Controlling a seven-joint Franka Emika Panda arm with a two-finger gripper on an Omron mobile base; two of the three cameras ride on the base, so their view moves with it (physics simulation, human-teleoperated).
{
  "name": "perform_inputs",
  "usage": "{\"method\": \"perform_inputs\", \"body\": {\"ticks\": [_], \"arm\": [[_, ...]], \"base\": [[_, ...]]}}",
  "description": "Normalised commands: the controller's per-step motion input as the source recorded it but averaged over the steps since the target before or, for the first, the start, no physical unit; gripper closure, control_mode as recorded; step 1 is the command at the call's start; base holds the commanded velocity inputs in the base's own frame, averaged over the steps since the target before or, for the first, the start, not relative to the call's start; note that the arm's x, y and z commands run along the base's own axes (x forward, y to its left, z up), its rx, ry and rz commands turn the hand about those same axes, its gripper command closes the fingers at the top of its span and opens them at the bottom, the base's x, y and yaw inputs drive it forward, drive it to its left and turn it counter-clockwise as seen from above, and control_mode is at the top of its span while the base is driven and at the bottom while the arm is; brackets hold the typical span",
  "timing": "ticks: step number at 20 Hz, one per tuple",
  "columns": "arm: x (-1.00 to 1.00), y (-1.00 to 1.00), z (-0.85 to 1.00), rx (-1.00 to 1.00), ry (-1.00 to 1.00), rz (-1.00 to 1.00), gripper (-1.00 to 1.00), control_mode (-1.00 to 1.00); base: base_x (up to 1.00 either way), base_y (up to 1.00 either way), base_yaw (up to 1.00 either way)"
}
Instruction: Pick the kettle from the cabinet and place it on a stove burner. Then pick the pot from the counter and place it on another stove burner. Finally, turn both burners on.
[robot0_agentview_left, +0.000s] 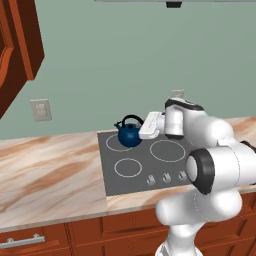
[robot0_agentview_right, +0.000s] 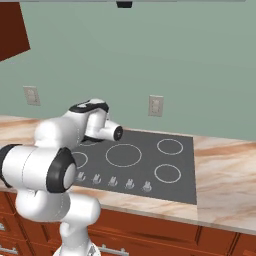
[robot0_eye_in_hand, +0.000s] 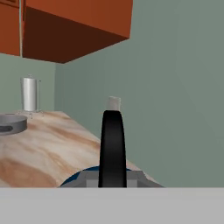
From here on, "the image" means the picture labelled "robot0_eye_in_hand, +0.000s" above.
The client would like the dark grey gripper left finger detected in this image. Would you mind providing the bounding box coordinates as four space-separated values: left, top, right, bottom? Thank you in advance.
59 171 100 188

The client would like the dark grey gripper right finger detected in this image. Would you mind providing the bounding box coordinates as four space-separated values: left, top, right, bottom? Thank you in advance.
126 171 165 188

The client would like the blue kettle with black handle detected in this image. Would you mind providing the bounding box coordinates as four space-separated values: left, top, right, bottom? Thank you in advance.
59 95 133 188

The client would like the white paper towel roll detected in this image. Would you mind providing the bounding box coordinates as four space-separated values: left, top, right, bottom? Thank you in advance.
20 76 39 112

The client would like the wire paper towel holder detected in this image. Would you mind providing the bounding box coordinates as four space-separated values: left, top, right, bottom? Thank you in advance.
17 73 46 120

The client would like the orange wall cupboard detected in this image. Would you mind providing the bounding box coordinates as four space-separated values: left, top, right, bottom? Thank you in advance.
0 0 21 57
20 0 134 65

